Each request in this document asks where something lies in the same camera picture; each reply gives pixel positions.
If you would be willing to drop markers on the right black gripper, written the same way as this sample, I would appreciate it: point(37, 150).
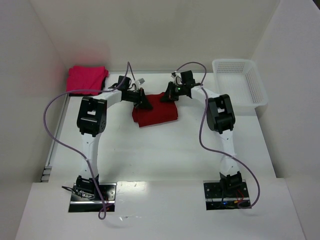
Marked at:
point(170, 90)

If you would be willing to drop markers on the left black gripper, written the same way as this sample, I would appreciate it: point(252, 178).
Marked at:
point(140, 98)

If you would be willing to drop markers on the dark red t-shirt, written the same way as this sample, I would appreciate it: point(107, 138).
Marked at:
point(162, 112)

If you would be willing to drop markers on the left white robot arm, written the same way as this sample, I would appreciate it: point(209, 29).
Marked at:
point(92, 121)

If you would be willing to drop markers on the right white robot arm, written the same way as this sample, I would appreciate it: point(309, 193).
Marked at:
point(220, 118)

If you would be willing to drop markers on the folded pink t-shirt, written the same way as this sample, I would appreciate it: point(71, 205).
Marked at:
point(87, 71)

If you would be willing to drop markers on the white plastic basket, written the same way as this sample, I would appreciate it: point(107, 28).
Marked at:
point(240, 79)

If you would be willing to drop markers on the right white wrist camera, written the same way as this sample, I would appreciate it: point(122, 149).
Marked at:
point(176, 78)

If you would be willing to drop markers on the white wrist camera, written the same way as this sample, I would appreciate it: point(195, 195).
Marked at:
point(176, 78)
point(139, 82)

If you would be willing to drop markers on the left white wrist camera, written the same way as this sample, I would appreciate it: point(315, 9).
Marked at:
point(139, 82)

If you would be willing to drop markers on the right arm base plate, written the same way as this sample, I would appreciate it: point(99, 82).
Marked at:
point(217, 199)

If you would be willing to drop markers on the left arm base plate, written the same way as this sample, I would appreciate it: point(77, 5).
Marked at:
point(81, 202)

